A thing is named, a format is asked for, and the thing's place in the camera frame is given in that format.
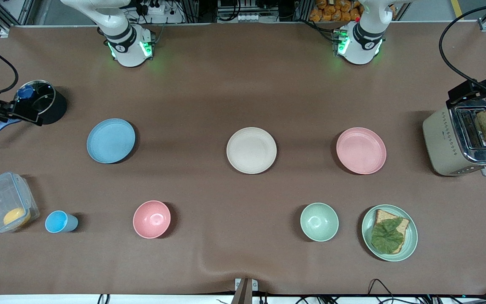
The green lettuce leaf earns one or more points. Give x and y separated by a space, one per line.
386 238

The pink bowl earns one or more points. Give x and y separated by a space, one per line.
152 219

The green bowl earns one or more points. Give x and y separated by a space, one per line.
319 222

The bag of orange buns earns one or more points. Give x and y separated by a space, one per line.
336 10

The blue cup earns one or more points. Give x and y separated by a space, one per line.
59 222

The green plate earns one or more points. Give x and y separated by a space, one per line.
410 236

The bread slice under lettuce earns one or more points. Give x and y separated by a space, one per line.
381 216

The white power strip with plugs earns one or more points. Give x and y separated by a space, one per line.
156 7

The blue plate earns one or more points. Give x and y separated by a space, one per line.
111 141

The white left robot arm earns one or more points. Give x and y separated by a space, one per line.
363 46

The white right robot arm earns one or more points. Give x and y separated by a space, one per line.
127 50

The pink plate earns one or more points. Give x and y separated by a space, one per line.
361 150

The metal camera stand bracket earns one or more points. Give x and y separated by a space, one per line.
243 291

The beige plate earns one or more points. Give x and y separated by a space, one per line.
251 150

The white terminal strip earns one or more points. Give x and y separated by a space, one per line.
257 17

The yellow round food piece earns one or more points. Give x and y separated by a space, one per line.
16 217

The beige chrome toaster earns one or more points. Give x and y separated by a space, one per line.
441 143

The brown table cloth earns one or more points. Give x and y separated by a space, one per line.
226 93

